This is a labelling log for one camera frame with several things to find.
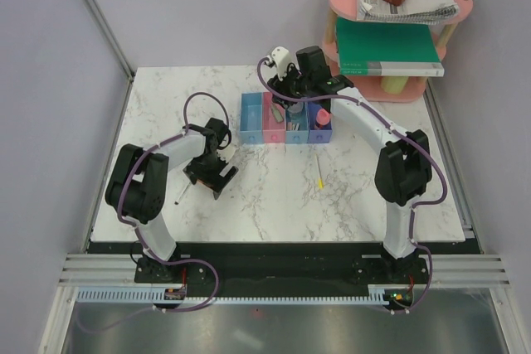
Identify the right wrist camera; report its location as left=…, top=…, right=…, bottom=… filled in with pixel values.
left=265, top=46, right=293, bottom=81

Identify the green book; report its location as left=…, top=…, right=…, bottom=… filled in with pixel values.
left=335, top=17, right=445, bottom=77

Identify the green highlighter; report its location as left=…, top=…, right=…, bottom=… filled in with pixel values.
left=270, top=104, right=284, bottom=124

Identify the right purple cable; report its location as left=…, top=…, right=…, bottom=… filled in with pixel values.
left=257, top=56, right=448, bottom=316

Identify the pink drawer bin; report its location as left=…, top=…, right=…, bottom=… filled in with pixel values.
left=262, top=92, right=285, bottom=143

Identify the pink three tier shelf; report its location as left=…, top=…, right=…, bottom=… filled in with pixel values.
left=322, top=0, right=473, bottom=103

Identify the orange highlighter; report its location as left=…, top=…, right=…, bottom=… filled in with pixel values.
left=197, top=179, right=214, bottom=189

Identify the white cable duct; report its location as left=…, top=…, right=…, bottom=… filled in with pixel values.
left=76, top=286, right=413, bottom=305

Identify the yellow cap white pen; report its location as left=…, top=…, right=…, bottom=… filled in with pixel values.
left=314, top=154, right=324, bottom=190

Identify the clear paperclip jar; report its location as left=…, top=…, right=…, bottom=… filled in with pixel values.
left=286, top=103, right=305, bottom=123

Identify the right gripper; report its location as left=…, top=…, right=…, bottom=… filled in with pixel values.
left=266, top=61, right=311, bottom=110

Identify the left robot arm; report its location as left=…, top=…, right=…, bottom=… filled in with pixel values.
left=105, top=118, right=238, bottom=284

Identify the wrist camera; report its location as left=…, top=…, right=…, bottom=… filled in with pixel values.
left=217, top=147, right=236, bottom=163
left=265, top=46, right=293, bottom=81

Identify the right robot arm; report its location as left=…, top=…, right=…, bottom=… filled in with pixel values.
left=258, top=46, right=432, bottom=283

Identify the yellow foam roll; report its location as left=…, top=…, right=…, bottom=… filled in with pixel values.
left=381, top=76, right=409, bottom=95

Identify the pink cap glue bottle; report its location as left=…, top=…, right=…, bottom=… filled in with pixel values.
left=314, top=108, right=331, bottom=130

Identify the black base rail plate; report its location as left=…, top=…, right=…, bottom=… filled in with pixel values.
left=86, top=240, right=432, bottom=299

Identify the light blue drawer bin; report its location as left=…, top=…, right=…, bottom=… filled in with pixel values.
left=285, top=103, right=309, bottom=144
left=239, top=92, right=264, bottom=145

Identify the black white marker pen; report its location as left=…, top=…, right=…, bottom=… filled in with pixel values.
left=174, top=185, right=190, bottom=206

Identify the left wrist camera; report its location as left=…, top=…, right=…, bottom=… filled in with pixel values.
left=217, top=147, right=236, bottom=163

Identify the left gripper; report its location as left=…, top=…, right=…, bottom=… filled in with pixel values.
left=184, top=153, right=237, bottom=198

